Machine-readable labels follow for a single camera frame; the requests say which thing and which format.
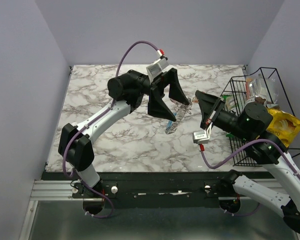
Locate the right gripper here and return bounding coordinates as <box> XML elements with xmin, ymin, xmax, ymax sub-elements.
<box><xmin>195</xmin><ymin>89</ymin><xmax>252</xmax><ymax>141</ymax></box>

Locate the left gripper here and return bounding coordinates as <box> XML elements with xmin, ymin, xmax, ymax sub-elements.
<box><xmin>126</xmin><ymin>67</ymin><xmax>189</xmax><ymax>121</ymax></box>

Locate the grey curved keyring holder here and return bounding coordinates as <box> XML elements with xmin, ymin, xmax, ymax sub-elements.
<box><xmin>164</xmin><ymin>97</ymin><xmax>194</xmax><ymax>135</ymax></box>

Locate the blue key tag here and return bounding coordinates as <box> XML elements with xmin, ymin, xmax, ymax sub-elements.
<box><xmin>166</xmin><ymin>112</ymin><xmax>177</xmax><ymax>130</ymax></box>

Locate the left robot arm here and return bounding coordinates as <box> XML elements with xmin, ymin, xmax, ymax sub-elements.
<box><xmin>58</xmin><ymin>68</ymin><xmax>190</xmax><ymax>198</ymax></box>

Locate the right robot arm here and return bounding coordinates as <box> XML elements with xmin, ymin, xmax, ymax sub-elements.
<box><xmin>195</xmin><ymin>90</ymin><xmax>300</xmax><ymax>234</ymax></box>

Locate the green snack packet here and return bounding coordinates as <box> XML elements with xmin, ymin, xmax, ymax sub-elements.
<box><xmin>221</xmin><ymin>94</ymin><xmax>241</xmax><ymax>138</ymax></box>

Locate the clear snack packet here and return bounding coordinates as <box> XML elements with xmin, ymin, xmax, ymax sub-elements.
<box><xmin>245</xmin><ymin>74</ymin><xmax>278</xmax><ymax>103</ymax></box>

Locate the yellow chips bag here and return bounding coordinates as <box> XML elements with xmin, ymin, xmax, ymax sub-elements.
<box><xmin>266</xmin><ymin>108</ymin><xmax>300</xmax><ymax>148</ymax></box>

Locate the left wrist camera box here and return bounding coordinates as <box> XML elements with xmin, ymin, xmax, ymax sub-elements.
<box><xmin>146</xmin><ymin>56</ymin><xmax>169</xmax><ymax>83</ymax></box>

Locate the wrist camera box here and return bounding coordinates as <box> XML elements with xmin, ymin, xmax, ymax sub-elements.
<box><xmin>146</xmin><ymin>56</ymin><xmax>169</xmax><ymax>83</ymax></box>
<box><xmin>192</xmin><ymin>125</ymin><xmax>212</xmax><ymax>145</ymax></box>

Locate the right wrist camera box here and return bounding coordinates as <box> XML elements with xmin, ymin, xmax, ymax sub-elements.
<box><xmin>192</xmin><ymin>125</ymin><xmax>212</xmax><ymax>145</ymax></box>

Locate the black wire basket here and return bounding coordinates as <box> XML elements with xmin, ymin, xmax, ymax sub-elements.
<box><xmin>221</xmin><ymin>67</ymin><xmax>300</xmax><ymax>158</ymax></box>

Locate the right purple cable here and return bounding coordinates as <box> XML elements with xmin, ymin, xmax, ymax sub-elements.
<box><xmin>198</xmin><ymin>138</ymin><xmax>300</xmax><ymax>217</ymax></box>

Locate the purple cable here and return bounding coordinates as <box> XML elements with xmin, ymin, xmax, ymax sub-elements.
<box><xmin>61</xmin><ymin>40</ymin><xmax>165</xmax><ymax>219</ymax></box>
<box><xmin>198</xmin><ymin>138</ymin><xmax>300</xmax><ymax>217</ymax></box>

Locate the black mounting rail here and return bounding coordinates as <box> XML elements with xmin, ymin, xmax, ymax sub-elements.
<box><xmin>41</xmin><ymin>169</ymin><xmax>263</xmax><ymax>209</ymax></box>

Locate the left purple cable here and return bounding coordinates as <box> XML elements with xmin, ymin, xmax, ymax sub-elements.
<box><xmin>61</xmin><ymin>40</ymin><xmax>165</xmax><ymax>219</ymax></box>

